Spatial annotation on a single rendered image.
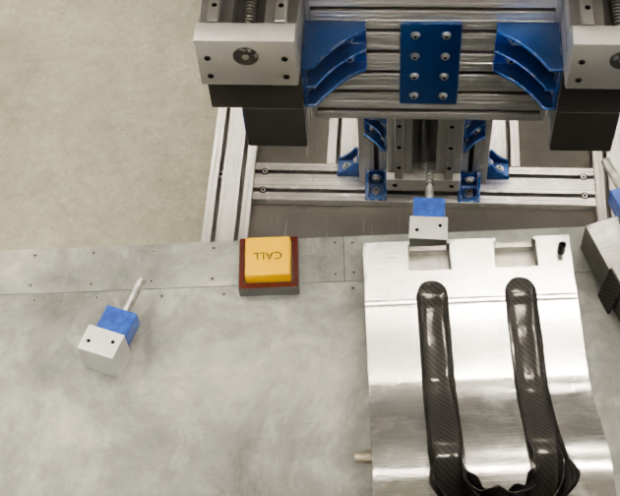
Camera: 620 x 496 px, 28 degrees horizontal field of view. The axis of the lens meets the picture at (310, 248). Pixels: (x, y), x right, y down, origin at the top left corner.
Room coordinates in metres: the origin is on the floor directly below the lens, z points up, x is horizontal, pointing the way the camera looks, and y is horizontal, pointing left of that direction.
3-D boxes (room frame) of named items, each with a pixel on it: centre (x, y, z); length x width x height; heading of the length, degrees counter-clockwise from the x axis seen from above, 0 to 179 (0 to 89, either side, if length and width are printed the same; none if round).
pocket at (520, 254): (0.82, -0.26, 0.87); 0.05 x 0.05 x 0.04; 86
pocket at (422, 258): (0.82, -0.15, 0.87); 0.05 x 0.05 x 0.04; 86
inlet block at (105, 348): (0.81, 0.25, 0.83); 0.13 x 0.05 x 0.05; 155
